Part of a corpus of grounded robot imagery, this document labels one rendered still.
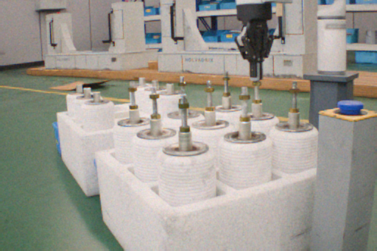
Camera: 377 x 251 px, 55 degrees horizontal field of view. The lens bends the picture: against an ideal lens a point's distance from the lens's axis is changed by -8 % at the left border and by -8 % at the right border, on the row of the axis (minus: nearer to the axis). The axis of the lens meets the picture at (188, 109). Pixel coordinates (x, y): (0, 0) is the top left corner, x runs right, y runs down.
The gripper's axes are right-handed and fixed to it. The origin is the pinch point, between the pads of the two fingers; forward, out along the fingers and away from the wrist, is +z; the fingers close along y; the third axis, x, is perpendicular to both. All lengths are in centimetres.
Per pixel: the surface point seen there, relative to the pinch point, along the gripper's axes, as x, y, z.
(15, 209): -53, 36, 35
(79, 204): -42, 21, 35
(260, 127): 3.0, 3.7, 11.2
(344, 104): 25.2, 16.2, 2.3
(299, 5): -81, -196, -27
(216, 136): -0.5, 14.2, 11.1
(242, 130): 7.1, 16.5, 8.4
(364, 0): -103, -456, -49
